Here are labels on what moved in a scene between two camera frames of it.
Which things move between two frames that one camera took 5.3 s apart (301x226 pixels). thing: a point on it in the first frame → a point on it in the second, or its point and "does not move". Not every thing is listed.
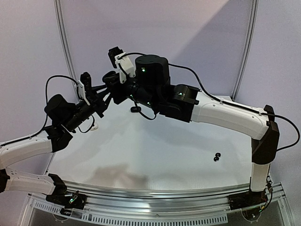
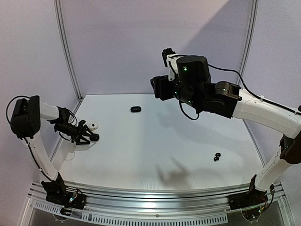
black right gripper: (118, 89) → (159, 85)
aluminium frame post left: (58, 8) does not move
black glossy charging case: (108, 73) → (94, 137)
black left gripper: (97, 101) → (79, 132)
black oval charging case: (135, 109) does not move
